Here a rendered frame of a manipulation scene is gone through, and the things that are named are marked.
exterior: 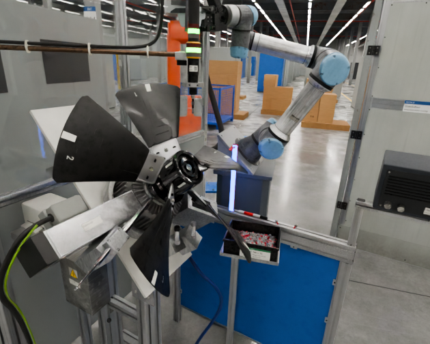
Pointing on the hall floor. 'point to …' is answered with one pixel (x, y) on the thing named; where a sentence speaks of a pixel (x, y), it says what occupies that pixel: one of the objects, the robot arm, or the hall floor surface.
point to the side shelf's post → (84, 327)
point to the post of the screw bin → (232, 299)
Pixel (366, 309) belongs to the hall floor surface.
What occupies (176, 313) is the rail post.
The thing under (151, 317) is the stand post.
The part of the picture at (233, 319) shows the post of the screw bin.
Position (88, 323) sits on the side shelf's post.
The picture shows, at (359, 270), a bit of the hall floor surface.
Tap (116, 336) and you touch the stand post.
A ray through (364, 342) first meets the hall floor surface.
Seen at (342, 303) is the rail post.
